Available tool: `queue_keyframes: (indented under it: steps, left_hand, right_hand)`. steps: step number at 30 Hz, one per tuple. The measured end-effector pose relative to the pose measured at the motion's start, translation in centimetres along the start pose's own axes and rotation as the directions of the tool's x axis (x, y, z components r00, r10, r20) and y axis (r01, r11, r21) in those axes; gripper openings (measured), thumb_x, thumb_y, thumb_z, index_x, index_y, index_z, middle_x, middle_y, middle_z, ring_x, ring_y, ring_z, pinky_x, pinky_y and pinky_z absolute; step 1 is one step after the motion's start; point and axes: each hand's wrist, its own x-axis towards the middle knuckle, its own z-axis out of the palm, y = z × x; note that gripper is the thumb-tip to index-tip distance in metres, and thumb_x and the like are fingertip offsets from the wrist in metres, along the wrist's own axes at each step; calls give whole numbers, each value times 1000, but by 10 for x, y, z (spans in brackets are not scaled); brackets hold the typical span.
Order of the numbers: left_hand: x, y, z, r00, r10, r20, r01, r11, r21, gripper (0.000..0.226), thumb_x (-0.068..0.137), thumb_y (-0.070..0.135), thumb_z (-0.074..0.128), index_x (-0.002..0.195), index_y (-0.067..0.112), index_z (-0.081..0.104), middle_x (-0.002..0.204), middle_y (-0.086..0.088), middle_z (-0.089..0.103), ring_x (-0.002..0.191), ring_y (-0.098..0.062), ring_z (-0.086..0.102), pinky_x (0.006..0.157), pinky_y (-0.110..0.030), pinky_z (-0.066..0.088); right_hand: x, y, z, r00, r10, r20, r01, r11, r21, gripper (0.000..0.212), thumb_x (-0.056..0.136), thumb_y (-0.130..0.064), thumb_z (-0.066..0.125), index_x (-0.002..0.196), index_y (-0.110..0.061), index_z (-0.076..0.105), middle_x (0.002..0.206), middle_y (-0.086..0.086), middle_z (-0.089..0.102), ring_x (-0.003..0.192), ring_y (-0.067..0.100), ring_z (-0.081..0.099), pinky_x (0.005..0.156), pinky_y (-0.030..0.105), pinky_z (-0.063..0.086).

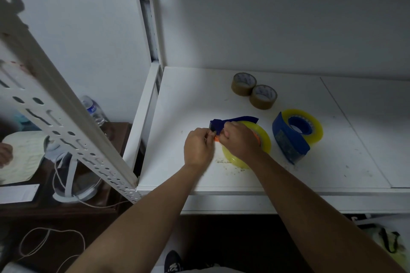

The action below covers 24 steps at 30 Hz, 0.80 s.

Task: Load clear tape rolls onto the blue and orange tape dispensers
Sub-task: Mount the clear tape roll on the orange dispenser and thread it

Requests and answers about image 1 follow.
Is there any green yellow bag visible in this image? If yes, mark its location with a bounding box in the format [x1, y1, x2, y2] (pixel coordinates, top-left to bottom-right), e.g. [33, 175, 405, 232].
[362, 223, 407, 267]

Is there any white metal shelf rack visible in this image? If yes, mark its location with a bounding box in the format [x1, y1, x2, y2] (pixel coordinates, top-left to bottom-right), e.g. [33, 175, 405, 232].
[0, 0, 410, 216]

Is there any person's right forearm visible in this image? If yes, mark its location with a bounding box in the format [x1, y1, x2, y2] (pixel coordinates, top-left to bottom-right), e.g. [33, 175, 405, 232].
[251, 151, 407, 273]

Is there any yellow tape roll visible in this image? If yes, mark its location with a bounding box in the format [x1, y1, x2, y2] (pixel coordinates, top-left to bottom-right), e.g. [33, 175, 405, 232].
[281, 108, 324, 146]
[223, 121, 272, 169]

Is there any large brown tape roll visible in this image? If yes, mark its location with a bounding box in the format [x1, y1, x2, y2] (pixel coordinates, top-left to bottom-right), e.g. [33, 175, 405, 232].
[249, 84, 278, 110]

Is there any white card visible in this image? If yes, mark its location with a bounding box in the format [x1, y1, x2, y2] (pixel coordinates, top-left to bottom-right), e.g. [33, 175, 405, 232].
[0, 183, 41, 205]

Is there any person's left forearm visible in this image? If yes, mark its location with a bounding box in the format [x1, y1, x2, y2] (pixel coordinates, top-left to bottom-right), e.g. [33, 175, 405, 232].
[65, 164, 205, 273]

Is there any small brown tape roll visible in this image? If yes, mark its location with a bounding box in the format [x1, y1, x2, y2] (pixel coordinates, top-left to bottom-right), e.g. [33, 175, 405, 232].
[231, 72, 257, 97]

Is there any person's right hand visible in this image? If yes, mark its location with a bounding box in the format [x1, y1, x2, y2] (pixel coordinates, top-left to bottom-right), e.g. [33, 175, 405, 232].
[215, 121, 267, 165]

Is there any person's left hand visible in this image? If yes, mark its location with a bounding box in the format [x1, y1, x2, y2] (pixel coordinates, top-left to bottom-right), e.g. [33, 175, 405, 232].
[183, 127, 217, 171]

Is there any orange and blue tape dispenser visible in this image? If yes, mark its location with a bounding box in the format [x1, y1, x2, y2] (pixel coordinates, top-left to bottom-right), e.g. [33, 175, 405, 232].
[209, 116, 260, 143]

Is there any black shoe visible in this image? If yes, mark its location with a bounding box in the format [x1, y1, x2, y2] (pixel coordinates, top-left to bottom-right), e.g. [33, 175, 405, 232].
[164, 250, 183, 273]

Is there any cream paper sheet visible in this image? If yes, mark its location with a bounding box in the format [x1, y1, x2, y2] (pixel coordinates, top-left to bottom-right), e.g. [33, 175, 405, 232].
[0, 131, 50, 186]

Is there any white cable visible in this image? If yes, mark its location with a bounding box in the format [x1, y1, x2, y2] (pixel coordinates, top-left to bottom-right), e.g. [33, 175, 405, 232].
[18, 227, 86, 273]

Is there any clear plastic water bottle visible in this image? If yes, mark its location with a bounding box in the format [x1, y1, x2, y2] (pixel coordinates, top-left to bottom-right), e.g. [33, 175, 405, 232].
[80, 95, 108, 127]

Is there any white crumpled cloth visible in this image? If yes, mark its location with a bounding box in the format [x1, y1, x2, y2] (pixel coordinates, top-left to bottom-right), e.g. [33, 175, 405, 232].
[44, 140, 64, 161]

